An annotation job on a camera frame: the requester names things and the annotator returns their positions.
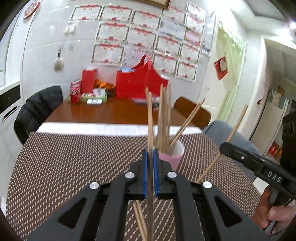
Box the brown wooden chair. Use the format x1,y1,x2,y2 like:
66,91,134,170
173,96,212,130

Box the green flat box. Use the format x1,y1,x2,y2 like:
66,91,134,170
80,88,107,103

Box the wooden chopstick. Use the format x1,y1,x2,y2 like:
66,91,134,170
170,98,205,147
162,84,171,153
157,84,163,150
196,104,248,184
147,92,154,241
133,201,147,241

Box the person right hand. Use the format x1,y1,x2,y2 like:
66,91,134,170
252,186,295,234

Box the orange snack packets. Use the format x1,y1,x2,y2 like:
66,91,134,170
94,79,116,92

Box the white phone on table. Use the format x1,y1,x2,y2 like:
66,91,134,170
86,99,103,105

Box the small red gift box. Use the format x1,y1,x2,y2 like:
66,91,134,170
81,69,98,93

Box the red round hanging ornament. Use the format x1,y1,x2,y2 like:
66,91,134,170
23,0,40,19

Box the round hanging wall brush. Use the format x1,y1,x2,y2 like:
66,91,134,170
54,48,64,71

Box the brown polka dot tablecloth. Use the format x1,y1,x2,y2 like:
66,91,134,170
6,133,260,240

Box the grey cloth on chair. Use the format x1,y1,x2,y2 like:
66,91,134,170
202,120,260,182

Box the plum blossom framed painting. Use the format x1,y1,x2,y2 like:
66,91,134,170
137,0,171,9

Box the green curtain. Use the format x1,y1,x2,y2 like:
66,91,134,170
216,21,246,121

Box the red diamond wall decoration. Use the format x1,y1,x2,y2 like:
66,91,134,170
214,56,228,80

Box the pink paper cup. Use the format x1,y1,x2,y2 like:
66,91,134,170
159,141,185,171

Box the white black sideboard cabinet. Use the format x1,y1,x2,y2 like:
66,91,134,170
0,81,22,163

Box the black jacket on chair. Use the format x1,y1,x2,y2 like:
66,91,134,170
14,86,63,145

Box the red gift bag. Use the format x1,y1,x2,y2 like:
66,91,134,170
115,55,169,99

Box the red cola can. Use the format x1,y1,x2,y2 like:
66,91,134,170
70,79,81,103

